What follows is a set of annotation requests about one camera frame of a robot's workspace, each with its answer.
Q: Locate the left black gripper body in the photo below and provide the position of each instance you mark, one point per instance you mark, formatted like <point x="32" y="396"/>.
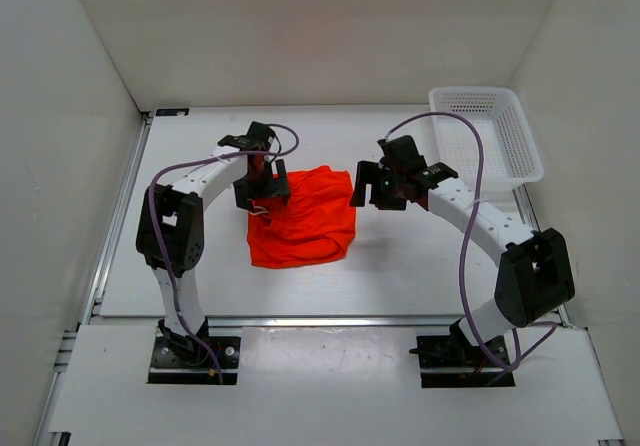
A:
<point x="262" y="181"/>

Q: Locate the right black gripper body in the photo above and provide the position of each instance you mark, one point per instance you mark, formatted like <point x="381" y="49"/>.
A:
<point x="388" y="179"/>

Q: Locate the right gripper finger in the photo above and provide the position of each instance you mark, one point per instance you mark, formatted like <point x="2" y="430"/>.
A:
<point x="368" y="176"/>
<point x="388" y="198"/>

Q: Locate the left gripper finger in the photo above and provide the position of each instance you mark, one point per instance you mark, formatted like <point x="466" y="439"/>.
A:
<point x="280" y="182"/>
<point x="244" y="191"/>

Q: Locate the orange shorts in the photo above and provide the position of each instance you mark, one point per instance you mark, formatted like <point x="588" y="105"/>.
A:
<point x="316" y="225"/>

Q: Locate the white plastic basket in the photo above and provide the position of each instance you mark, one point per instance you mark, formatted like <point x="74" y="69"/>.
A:
<point x="511" y="158"/>

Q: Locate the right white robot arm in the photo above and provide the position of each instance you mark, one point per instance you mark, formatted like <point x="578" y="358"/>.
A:
<point x="534" y="273"/>

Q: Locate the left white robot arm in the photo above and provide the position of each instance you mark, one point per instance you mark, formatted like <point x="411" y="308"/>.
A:
<point x="171" y="232"/>

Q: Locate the black corner label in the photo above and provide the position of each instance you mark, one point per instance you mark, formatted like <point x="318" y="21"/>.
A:
<point x="172" y="112"/>

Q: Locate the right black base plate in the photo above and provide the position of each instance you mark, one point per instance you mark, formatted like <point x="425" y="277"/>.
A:
<point x="444" y="366"/>

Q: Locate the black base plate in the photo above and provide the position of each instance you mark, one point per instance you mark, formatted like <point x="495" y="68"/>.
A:
<point x="444" y="366"/>
<point x="167" y="368"/>

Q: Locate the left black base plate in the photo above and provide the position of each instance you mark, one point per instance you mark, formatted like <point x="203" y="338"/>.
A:
<point x="167" y="368"/>

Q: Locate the aluminium front rail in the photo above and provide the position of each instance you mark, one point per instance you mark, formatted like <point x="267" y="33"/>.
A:
<point x="312" y="321"/>

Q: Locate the aluminium left rail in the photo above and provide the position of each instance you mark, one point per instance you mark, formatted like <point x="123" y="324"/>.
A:
<point x="97" y="284"/>

